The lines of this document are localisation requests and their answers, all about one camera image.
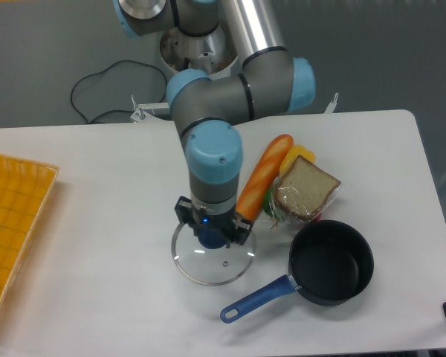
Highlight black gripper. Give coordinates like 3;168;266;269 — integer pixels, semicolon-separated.
174;196;253;248

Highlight glass lid blue knob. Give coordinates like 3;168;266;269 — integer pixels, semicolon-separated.
171;223;256;286

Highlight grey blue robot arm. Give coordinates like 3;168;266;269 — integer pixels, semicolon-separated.
114;1;316;249

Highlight green toy vegetable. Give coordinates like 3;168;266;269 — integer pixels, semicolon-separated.
262;189;275;217

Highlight orange toy baguette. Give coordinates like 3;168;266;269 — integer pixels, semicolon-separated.
236;134;294;221

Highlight wrapped bread slice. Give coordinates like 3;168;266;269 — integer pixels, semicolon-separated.
270;155;341;224

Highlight yellow toy bell pepper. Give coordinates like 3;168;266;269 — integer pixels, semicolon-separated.
279;145;317;174

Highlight yellow plastic basket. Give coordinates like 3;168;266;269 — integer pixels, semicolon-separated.
0;154;59;309

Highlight dark saucepan blue handle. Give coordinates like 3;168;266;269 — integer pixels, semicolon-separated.
220;220;375;324

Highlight black cable on floor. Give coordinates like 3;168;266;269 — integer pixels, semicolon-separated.
70;59;169;124

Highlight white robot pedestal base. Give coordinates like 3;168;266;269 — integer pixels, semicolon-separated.
129;25;339;123

